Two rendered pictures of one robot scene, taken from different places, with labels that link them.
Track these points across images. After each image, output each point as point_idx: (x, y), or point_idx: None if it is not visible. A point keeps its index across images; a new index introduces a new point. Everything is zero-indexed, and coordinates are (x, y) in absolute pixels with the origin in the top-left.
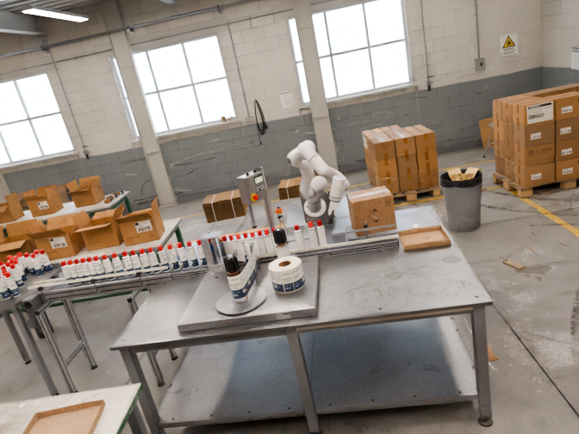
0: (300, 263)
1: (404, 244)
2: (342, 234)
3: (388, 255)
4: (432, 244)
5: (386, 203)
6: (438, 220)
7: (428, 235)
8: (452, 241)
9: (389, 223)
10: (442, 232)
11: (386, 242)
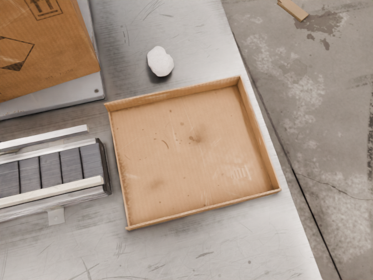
0: None
1: (129, 184)
2: None
3: (73, 260)
4: (221, 206)
5: (35, 6)
6: (221, 18)
7: (202, 121)
8: (279, 171)
9: (72, 64)
10: (242, 108)
11: (61, 201)
